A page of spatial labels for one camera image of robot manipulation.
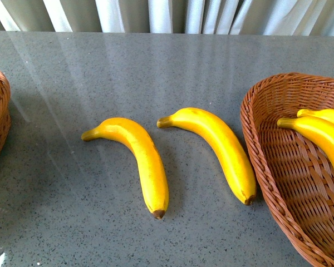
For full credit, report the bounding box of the yellow banana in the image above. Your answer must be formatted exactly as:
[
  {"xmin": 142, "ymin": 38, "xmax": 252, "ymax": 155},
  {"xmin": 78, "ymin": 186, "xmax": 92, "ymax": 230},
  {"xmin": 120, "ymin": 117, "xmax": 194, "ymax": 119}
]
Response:
[
  {"xmin": 156, "ymin": 107, "xmax": 257, "ymax": 205},
  {"xmin": 81, "ymin": 117, "xmax": 169, "ymax": 220}
]

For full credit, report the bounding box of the right wicker basket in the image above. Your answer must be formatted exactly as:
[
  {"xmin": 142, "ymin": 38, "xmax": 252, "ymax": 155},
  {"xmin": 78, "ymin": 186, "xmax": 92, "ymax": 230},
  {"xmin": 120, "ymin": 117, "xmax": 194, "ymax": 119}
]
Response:
[{"xmin": 240, "ymin": 73, "xmax": 334, "ymax": 266}]

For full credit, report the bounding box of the front banana in basket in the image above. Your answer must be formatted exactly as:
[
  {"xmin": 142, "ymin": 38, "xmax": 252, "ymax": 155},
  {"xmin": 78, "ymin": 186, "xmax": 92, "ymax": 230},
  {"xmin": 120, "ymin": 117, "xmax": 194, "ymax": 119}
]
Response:
[{"xmin": 277, "ymin": 116, "xmax": 334, "ymax": 168}]

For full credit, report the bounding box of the banana in basket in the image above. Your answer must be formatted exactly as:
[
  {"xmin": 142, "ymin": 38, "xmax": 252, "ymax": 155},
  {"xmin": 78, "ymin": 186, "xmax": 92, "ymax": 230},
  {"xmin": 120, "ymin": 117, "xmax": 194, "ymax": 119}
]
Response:
[
  {"xmin": 277, "ymin": 116, "xmax": 334, "ymax": 168},
  {"xmin": 297, "ymin": 108, "xmax": 334, "ymax": 124}
]

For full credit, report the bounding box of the rear banana in basket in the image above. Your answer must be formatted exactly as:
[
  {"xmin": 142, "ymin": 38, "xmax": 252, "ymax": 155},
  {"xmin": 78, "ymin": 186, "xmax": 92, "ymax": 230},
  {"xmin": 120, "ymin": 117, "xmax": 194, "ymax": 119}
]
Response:
[{"xmin": 297, "ymin": 108, "xmax": 334, "ymax": 124}]

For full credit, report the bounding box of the white pleated curtain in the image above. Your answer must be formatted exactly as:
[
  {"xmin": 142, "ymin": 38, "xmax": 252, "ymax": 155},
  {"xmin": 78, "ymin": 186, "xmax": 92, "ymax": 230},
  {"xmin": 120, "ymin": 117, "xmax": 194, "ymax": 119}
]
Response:
[{"xmin": 0, "ymin": 0, "xmax": 334, "ymax": 36}]

